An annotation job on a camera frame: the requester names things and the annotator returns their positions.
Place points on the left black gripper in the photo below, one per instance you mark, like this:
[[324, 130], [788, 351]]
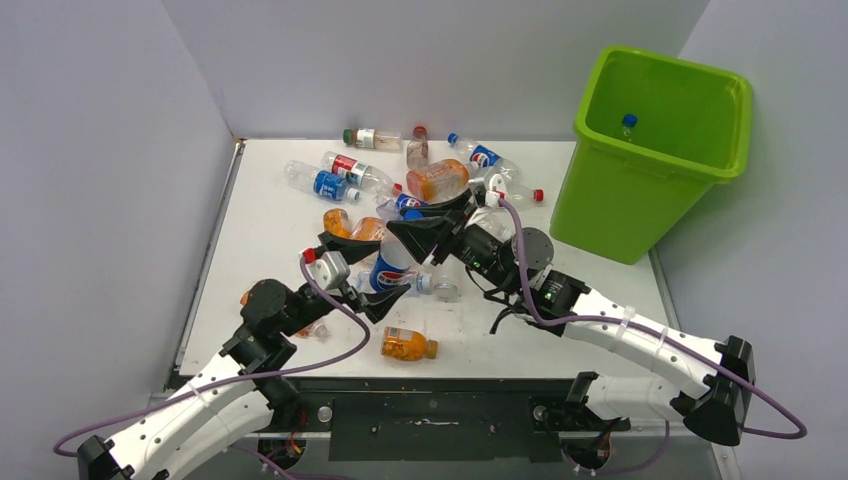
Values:
[[351, 251]]

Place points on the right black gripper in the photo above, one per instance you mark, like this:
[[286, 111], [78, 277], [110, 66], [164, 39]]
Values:
[[422, 235]]

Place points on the clear bottle silver base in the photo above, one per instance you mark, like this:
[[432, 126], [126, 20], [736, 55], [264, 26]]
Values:
[[447, 280]]

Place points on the orange bottle brown cap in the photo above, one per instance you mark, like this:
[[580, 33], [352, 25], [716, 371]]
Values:
[[407, 345]]

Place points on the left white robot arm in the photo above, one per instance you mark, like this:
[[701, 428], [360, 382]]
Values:
[[243, 387]]

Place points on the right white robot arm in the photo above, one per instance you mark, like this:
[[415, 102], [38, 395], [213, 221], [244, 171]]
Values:
[[702, 383]]

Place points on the green plastic bin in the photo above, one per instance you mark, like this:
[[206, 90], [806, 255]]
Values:
[[619, 198]]

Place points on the orange bottle white cap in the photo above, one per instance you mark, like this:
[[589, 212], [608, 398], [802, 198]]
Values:
[[441, 180]]

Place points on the large orange crushed bottle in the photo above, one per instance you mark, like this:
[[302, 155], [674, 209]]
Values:
[[369, 229]]

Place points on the central pepsi bottle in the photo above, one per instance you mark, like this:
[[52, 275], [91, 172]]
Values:
[[389, 208]]

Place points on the small orange bottle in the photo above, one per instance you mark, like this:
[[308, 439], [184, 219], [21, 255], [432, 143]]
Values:
[[337, 222]]

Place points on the orange crushed bottle left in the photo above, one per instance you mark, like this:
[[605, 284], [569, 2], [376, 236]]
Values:
[[316, 329]]

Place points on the red cap small bottle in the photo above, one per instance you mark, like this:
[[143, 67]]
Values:
[[417, 154]]

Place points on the red label clear bottle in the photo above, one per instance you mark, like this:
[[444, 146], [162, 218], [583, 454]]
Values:
[[520, 196]]

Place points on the red blue label bottle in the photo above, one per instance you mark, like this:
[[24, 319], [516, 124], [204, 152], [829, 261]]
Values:
[[361, 175]]

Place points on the blue label water bottle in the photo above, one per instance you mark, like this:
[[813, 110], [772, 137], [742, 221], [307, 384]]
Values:
[[320, 183]]

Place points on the green cap brown bottle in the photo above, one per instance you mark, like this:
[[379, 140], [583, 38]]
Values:
[[372, 139]]

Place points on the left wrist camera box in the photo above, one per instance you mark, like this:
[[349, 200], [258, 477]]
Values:
[[328, 269]]

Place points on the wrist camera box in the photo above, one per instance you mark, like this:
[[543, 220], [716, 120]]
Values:
[[328, 269], [489, 186]]

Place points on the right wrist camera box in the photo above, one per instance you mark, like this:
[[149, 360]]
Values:
[[489, 186]]

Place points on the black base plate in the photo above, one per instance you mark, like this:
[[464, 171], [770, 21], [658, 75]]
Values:
[[396, 419]]

